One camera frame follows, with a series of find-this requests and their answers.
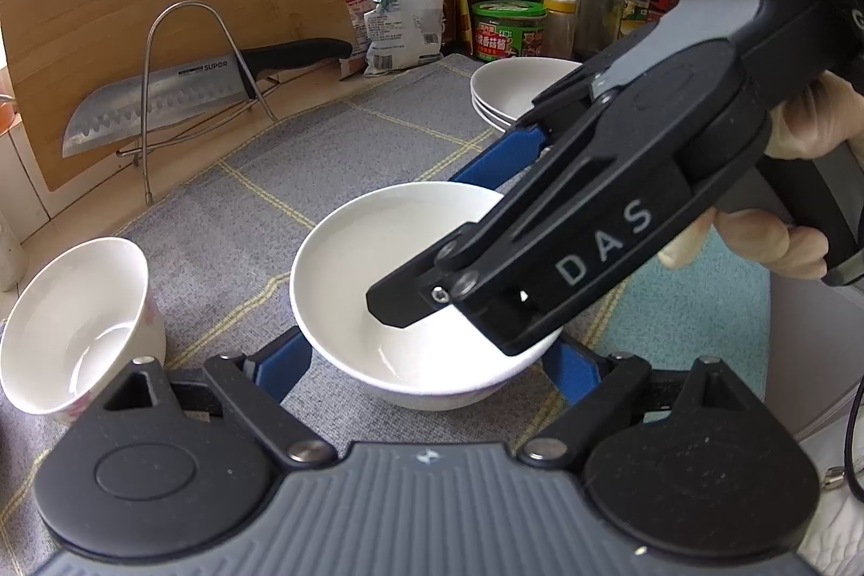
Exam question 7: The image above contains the white printed bag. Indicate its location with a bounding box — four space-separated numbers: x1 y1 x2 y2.
363 0 452 78

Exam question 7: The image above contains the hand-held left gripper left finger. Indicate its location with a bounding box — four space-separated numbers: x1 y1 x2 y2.
101 328 335 469

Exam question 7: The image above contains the black-handled kitchen knife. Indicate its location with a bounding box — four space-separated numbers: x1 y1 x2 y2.
62 38 354 159

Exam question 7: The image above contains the yellow packet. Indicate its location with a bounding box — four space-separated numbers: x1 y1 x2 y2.
456 0 475 56

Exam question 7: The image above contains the metal wire rack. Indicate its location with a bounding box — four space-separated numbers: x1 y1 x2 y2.
116 2 281 206

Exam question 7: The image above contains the red printed bag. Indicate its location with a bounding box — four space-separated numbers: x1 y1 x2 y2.
341 0 399 78

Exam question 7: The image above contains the green-lidded sauce jar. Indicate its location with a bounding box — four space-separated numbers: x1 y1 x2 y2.
470 0 548 63

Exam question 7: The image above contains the person's right hand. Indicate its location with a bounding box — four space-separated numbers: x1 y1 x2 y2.
658 73 864 280

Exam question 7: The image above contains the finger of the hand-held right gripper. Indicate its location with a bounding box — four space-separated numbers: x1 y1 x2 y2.
366 90 629 329
447 70 609 194

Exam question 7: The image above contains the yellow-lidded jar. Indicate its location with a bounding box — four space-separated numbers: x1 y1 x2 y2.
543 0 578 60

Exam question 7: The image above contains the white floral bowl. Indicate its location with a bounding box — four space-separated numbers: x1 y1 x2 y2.
0 236 167 429
290 181 564 411

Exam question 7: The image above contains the red-capped clear bottle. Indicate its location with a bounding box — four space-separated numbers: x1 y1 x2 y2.
573 0 625 60

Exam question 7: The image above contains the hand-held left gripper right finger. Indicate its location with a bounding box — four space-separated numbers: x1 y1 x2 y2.
519 340 764 465

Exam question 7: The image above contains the black cable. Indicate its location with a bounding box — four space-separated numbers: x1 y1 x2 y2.
842 374 864 503

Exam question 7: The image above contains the grey checked dish mat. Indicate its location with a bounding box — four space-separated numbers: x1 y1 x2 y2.
0 53 774 462

